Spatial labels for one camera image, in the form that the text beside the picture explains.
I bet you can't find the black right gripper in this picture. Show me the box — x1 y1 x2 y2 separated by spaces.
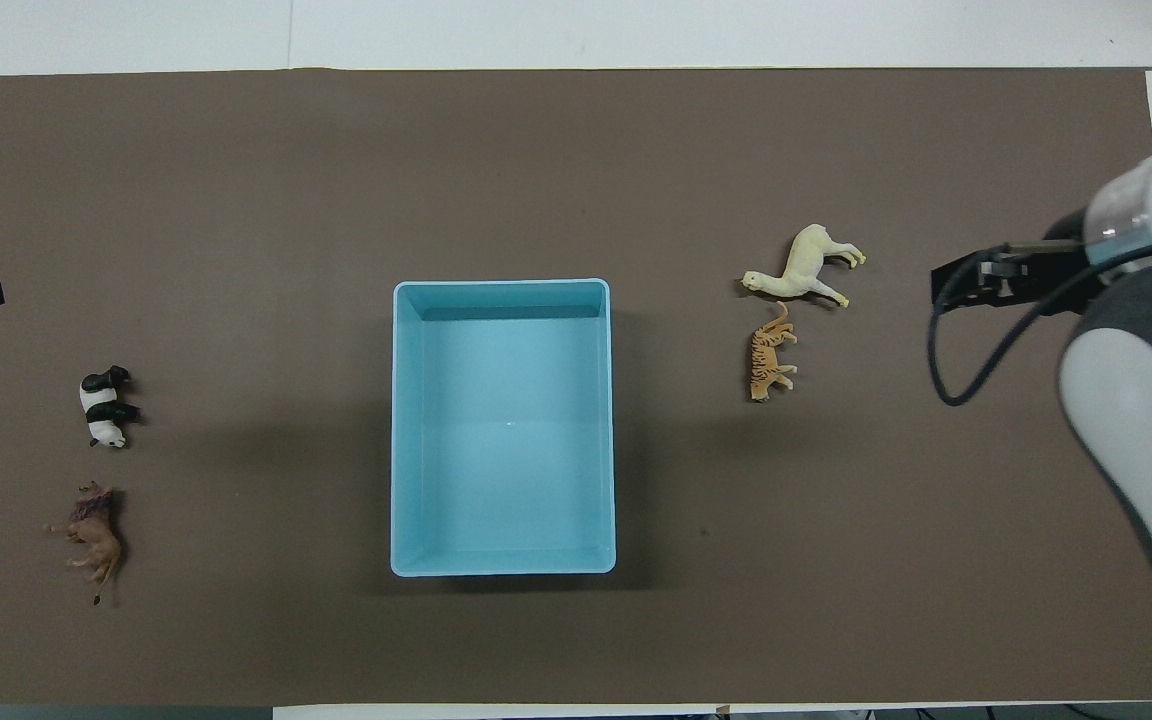
931 208 1103 316

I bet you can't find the brown table mat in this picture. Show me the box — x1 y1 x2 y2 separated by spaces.
0 67 1152 709

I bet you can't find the black and white panda toy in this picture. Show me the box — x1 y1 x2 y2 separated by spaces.
79 365 142 449

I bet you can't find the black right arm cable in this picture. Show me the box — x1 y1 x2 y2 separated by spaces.
927 236 1152 407

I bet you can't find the brown lion toy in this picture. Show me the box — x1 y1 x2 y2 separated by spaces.
44 481 125 607

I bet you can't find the orange striped tiger toy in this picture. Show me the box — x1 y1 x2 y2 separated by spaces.
748 301 799 403

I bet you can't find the cream llama toy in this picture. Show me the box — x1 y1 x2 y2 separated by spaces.
741 224 867 309

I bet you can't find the light blue storage box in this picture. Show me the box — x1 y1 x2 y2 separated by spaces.
391 279 618 578

